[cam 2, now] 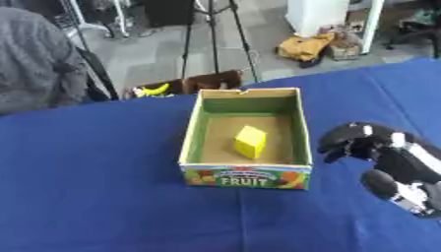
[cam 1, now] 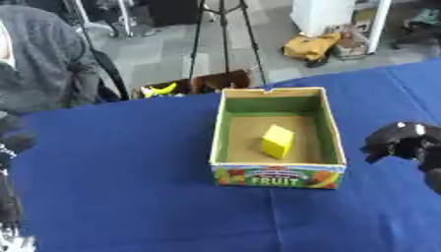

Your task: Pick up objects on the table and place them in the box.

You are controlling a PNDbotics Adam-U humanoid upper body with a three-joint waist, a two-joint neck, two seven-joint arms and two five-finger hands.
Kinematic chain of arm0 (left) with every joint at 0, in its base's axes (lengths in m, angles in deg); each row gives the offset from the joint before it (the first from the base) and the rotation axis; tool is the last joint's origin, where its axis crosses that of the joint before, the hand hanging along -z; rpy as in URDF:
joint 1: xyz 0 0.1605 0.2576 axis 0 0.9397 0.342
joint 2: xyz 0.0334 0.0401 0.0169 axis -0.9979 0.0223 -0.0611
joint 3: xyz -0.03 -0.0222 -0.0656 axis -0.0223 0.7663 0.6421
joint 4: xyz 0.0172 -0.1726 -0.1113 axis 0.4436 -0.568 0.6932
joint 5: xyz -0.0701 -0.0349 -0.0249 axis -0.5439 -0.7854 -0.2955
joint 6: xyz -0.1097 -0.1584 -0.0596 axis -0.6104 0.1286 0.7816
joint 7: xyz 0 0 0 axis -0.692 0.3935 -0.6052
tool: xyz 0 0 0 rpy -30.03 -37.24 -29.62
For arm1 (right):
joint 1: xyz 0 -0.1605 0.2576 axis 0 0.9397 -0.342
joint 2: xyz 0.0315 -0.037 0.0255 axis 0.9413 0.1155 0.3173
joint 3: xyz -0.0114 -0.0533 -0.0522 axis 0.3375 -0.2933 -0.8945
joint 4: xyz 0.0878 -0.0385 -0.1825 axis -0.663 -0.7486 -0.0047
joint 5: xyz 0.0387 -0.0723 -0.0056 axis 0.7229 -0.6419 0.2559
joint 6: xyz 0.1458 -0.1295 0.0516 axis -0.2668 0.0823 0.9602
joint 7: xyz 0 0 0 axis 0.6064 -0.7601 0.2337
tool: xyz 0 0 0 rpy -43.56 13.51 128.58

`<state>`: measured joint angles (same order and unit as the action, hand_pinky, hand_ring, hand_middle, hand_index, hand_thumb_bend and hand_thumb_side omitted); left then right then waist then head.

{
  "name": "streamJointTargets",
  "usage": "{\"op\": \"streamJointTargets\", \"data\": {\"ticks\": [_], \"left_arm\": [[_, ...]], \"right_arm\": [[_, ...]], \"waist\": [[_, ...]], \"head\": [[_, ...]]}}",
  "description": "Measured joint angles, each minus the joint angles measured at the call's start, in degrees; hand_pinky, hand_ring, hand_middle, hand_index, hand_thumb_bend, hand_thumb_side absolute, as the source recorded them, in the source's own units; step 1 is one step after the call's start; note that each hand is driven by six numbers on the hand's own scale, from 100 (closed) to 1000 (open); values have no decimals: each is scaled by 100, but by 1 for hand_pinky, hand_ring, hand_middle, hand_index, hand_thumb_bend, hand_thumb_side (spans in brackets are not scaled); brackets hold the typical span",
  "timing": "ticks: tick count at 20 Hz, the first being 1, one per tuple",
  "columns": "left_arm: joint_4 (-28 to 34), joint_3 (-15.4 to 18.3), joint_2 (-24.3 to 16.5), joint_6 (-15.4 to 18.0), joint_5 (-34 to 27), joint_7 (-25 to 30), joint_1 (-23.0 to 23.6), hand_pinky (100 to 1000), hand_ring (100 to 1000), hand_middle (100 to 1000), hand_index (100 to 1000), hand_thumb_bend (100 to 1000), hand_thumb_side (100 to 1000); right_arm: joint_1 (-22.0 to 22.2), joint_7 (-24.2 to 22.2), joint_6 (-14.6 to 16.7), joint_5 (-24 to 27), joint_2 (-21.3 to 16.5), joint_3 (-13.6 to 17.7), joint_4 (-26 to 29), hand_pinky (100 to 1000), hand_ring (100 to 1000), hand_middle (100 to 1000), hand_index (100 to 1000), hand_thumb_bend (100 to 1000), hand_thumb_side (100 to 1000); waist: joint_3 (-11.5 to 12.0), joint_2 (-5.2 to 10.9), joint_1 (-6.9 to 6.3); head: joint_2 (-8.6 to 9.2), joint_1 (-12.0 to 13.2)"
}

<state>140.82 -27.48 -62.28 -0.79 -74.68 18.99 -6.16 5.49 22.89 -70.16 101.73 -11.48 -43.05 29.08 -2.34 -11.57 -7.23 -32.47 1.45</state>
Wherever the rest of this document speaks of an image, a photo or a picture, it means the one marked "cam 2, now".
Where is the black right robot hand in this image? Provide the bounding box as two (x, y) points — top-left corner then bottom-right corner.
(317, 121), (441, 219)

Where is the small tan box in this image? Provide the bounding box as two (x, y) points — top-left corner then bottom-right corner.
(329, 40), (364, 61)

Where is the tan cardboard box green inside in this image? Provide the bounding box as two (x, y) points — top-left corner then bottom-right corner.
(177, 87), (316, 191)

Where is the brown cardboard box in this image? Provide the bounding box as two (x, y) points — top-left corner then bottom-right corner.
(124, 69), (245, 99)

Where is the black chair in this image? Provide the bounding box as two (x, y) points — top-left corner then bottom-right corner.
(384, 0), (441, 59)

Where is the yellow block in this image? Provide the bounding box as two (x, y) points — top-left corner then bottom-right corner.
(232, 125), (269, 160)

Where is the yellow bag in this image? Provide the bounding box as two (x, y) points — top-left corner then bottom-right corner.
(276, 31), (338, 63)

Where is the white cabinet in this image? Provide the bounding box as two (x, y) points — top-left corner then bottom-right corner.
(283, 0), (386, 55)

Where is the black tripod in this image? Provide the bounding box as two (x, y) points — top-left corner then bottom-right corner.
(179, 0), (262, 84)

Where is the yellow toy banana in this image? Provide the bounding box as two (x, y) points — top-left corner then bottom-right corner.
(132, 83), (172, 98)

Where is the person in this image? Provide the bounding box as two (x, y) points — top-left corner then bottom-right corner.
(0, 6), (92, 116)

